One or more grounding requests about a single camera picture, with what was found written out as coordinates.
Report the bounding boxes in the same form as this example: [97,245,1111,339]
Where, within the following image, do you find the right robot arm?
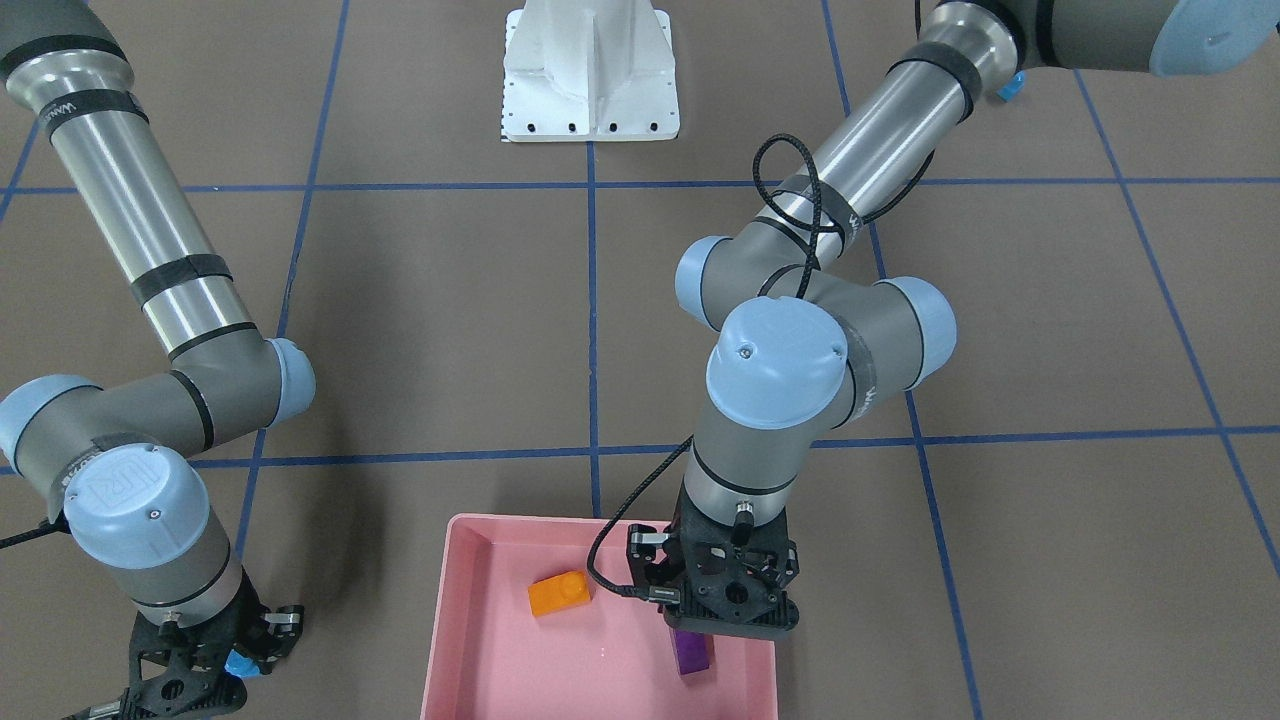
[3,1,340,719]

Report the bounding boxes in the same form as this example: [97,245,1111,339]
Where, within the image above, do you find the long blue block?
[996,70,1027,102]

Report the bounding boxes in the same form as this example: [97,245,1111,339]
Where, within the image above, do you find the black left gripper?
[666,495,800,641]

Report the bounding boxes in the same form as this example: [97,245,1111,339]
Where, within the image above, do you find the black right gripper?
[120,580,271,719]

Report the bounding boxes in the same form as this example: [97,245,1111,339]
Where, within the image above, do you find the purple block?
[669,628,712,676]

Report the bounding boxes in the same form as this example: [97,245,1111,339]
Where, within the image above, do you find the pink plastic box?
[421,514,780,719]

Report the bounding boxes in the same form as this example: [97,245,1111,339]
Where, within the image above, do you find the white camera stand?
[500,1,681,143]

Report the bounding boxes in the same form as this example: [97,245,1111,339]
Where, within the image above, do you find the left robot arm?
[628,1,1279,641]

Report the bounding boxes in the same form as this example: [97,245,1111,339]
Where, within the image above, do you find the orange block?
[527,570,593,618]

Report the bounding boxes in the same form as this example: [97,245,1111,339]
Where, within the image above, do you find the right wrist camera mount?
[259,603,305,666]

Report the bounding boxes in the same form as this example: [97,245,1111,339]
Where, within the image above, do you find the small blue block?
[224,650,262,679]

